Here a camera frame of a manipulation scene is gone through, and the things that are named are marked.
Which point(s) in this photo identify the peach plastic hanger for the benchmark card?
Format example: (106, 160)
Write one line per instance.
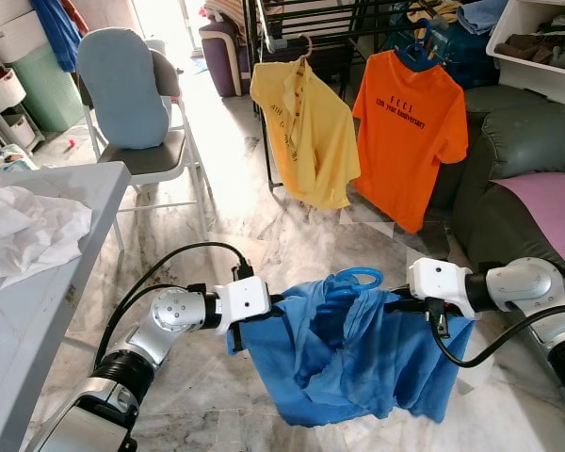
(306, 47)

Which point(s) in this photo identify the white drawer unit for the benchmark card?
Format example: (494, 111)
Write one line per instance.
(5, 33)

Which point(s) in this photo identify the blue storage container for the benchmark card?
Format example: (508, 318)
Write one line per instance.
(466, 56)

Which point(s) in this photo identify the blue plastic hanger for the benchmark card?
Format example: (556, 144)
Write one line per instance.
(416, 58)
(358, 274)

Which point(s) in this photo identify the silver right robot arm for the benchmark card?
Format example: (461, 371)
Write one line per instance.
(523, 282)

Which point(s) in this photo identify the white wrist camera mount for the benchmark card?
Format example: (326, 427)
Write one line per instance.
(245, 301)
(438, 278)

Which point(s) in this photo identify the blue hanging cloth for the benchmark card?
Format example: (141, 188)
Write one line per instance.
(56, 33)

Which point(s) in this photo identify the yellow shirt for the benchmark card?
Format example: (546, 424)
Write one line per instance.
(306, 141)

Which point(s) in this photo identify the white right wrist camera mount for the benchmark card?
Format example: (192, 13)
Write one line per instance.
(438, 278)

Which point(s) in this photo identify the white laundry basket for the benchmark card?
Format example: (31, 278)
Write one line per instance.
(546, 80)

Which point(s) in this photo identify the purple sofa blanket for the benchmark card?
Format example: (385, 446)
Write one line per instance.
(546, 207)

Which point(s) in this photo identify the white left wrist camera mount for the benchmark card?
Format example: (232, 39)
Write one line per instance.
(245, 301)

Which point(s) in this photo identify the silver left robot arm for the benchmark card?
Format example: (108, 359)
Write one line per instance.
(174, 311)

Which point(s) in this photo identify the black metal drying rack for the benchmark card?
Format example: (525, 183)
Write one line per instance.
(320, 19)

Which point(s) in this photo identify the dark green sofa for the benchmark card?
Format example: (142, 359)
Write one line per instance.
(527, 132)

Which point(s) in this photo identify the orange t-shirt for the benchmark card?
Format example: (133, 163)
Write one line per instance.
(410, 141)

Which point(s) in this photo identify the brown folded clothes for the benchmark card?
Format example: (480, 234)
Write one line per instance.
(537, 45)

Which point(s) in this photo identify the grey seat folding chair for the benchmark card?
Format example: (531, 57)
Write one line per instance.
(155, 160)

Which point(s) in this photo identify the pale blue cushion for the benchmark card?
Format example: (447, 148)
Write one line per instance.
(122, 89)

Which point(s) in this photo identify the blue shirt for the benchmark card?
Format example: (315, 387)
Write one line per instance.
(358, 367)

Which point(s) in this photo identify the white shirt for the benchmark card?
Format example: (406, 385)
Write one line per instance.
(28, 235)

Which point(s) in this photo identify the green laundry basket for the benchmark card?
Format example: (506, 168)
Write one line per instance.
(47, 94)

